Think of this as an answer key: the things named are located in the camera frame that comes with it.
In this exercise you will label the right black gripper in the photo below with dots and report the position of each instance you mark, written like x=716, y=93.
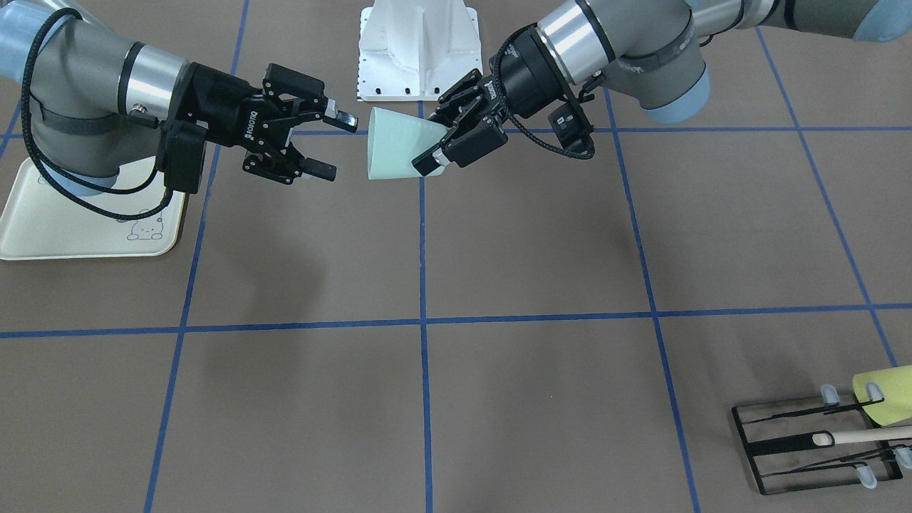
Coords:
x=222, y=102

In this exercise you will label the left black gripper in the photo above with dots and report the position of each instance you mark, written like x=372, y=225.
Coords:
x=525, y=84

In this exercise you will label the pale green cup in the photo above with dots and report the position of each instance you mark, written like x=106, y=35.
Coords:
x=395, y=140

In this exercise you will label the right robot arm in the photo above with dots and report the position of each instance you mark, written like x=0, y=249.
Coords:
x=95, y=101

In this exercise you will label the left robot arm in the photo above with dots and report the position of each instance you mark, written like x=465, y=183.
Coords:
x=648, y=50

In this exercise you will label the cream rabbit tray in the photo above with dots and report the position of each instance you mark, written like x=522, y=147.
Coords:
x=38, y=224

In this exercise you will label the yellow cup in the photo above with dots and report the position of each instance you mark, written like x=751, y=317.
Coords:
x=890, y=392

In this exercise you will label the white pedestal column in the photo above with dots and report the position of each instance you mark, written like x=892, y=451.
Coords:
x=415, y=50

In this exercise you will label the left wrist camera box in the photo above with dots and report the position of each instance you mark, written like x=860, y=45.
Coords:
x=573, y=131

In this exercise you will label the black wire cup rack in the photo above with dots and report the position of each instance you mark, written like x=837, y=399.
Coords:
x=828, y=440

